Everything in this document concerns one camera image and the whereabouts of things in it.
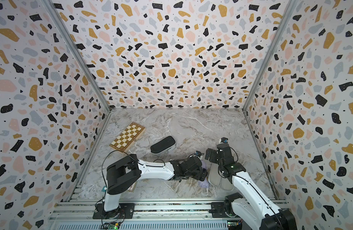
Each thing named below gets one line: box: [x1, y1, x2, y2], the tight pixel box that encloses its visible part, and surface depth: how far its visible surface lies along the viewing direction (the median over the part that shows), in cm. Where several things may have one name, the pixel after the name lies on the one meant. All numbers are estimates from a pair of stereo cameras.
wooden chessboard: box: [109, 121, 147, 153], surface depth 102 cm
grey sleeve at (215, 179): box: [208, 162, 235, 191], surface depth 85 cm
